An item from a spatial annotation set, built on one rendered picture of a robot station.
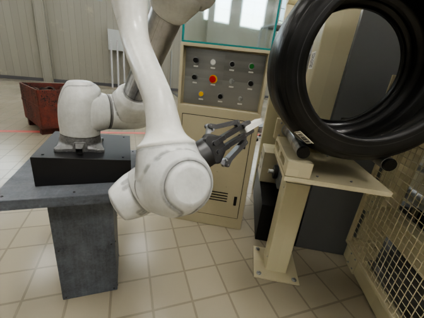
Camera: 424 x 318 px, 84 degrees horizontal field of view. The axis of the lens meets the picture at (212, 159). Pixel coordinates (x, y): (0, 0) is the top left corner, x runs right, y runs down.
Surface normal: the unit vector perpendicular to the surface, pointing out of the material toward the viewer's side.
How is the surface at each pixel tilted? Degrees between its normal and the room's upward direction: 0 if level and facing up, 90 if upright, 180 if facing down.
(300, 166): 90
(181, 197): 70
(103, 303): 0
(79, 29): 90
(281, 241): 90
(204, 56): 90
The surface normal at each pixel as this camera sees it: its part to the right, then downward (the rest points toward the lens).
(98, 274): 0.32, 0.37
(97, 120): 0.65, 0.41
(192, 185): 0.46, 0.06
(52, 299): 0.11, -0.93
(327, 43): -0.15, 0.34
